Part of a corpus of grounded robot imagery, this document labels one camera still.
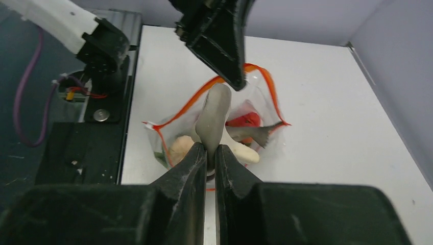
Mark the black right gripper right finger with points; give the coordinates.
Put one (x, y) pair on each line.
(251, 211)

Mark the grey toy fish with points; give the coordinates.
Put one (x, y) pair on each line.
(260, 134)

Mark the clear orange zip bag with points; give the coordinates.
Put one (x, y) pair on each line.
(259, 95)

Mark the red apple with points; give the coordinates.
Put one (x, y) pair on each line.
(251, 119)

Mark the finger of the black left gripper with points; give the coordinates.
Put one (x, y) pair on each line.
(214, 31)

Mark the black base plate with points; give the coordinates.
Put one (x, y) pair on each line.
(92, 151)

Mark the grey white mushroom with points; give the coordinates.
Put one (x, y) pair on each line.
(208, 129)

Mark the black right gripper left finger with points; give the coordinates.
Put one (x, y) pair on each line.
(170, 210)

